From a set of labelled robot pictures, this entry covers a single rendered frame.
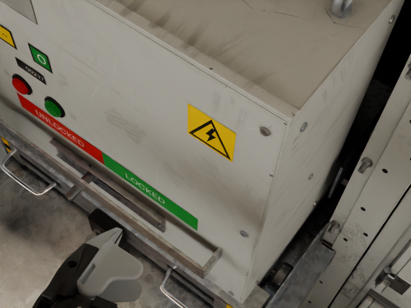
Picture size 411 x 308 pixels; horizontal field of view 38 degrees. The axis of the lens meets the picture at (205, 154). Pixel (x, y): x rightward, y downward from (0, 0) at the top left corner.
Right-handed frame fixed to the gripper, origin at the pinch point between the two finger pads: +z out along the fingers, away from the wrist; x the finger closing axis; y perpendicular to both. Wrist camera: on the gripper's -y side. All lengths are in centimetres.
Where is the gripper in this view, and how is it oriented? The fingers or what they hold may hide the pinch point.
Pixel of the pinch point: (107, 237)
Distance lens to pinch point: 61.1
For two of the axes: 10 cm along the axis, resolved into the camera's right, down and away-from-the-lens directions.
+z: 3.5, -6.2, 7.0
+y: 9.3, 3.2, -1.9
